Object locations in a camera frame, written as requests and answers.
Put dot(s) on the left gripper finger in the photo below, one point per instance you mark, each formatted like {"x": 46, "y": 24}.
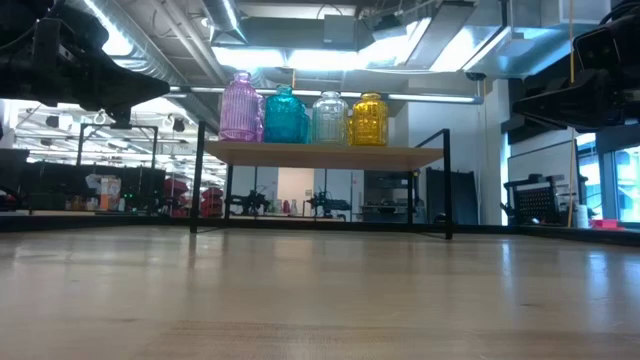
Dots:
{"x": 135, "y": 90}

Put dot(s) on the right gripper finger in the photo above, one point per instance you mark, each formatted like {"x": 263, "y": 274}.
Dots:
{"x": 565, "y": 105}

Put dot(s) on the pink ribbed glass vase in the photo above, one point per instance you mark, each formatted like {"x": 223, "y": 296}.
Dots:
{"x": 242, "y": 112}

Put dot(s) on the blue rippled glass vase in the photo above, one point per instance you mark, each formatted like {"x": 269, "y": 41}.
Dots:
{"x": 284, "y": 120}

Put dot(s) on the clear glass vase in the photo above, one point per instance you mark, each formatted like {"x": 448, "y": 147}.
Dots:
{"x": 330, "y": 120}

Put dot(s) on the black background robot arm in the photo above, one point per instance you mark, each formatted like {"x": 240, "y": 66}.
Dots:
{"x": 250, "y": 202}
{"x": 327, "y": 202}

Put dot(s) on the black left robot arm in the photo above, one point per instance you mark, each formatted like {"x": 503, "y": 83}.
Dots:
{"x": 15, "y": 12}

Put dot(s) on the black rack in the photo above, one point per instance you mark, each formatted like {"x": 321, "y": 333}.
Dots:
{"x": 537, "y": 202}

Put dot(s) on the orange white box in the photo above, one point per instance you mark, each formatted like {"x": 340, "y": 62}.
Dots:
{"x": 110, "y": 194}

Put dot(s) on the black office desk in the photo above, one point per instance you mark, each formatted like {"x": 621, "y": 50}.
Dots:
{"x": 45, "y": 185}

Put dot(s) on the white paper roll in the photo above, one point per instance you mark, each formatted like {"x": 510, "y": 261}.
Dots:
{"x": 581, "y": 217}

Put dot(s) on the red tray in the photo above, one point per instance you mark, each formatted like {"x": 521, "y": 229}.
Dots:
{"x": 607, "y": 224}

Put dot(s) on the black panel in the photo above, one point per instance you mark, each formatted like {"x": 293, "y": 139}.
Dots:
{"x": 465, "y": 197}

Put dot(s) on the ceiling light panel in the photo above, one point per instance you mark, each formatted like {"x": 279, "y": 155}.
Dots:
{"x": 300, "y": 59}

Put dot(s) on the pink bottle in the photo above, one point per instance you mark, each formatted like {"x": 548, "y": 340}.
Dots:
{"x": 286, "y": 207}

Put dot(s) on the clear bottle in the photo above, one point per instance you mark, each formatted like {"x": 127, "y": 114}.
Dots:
{"x": 294, "y": 207}

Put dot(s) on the dark shelving unit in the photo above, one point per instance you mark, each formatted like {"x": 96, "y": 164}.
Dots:
{"x": 387, "y": 200}

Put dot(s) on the grey ceiling box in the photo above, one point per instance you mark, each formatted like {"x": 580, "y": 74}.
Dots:
{"x": 337, "y": 29}

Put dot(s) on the silver spiral ceiling duct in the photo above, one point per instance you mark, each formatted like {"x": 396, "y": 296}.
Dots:
{"x": 150, "y": 60}

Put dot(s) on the white ceiling duct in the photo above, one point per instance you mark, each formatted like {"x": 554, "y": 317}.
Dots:
{"x": 525, "y": 45}

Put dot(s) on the black ceiling camera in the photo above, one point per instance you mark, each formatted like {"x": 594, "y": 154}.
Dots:
{"x": 475, "y": 76}

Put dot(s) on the wooden shelf with black frame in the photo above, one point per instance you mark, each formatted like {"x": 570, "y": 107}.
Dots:
{"x": 325, "y": 156}

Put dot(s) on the black metal table frame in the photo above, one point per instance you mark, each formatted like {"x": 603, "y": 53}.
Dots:
{"x": 300, "y": 224}

